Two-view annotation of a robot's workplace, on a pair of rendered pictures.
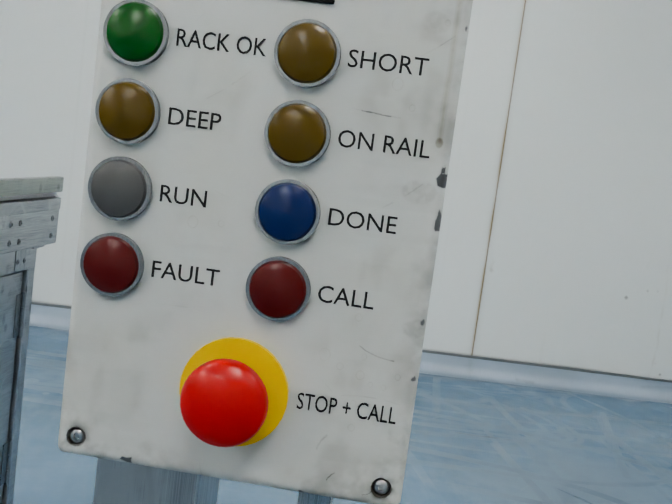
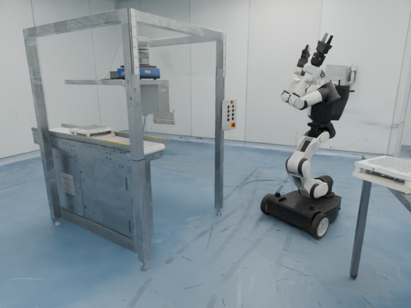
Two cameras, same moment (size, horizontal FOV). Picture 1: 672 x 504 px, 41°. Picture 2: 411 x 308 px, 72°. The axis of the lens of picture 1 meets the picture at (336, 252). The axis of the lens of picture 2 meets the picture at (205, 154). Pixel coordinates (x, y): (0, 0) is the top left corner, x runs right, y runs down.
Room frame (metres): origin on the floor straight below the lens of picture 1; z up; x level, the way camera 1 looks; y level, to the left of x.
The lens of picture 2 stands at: (-0.56, 2.33, 1.25)
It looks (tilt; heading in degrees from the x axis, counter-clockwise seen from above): 15 degrees down; 298
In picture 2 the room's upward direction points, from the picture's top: straight up
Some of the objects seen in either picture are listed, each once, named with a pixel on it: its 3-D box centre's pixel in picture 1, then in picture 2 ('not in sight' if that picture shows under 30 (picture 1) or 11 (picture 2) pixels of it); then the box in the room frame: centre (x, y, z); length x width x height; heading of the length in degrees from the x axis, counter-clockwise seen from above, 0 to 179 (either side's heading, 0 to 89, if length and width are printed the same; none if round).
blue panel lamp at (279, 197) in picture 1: (287, 212); not in sight; (0.41, 0.02, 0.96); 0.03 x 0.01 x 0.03; 84
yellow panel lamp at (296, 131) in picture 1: (296, 133); not in sight; (0.41, 0.02, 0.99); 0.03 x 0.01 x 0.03; 84
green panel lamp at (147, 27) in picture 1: (134, 32); not in sight; (0.42, 0.10, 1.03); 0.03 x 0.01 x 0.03; 84
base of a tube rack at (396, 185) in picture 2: not in sight; (395, 176); (-0.74, 0.87, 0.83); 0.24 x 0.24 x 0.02; 57
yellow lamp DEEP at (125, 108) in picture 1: (126, 111); not in sight; (0.42, 0.10, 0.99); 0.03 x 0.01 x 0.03; 84
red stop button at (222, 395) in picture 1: (230, 395); not in sight; (0.41, 0.04, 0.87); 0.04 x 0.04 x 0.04; 84
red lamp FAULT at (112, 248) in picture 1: (110, 264); not in sight; (0.42, 0.10, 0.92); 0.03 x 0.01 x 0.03; 84
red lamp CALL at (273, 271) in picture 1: (277, 289); not in sight; (0.41, 0.02, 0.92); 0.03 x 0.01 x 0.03; 84
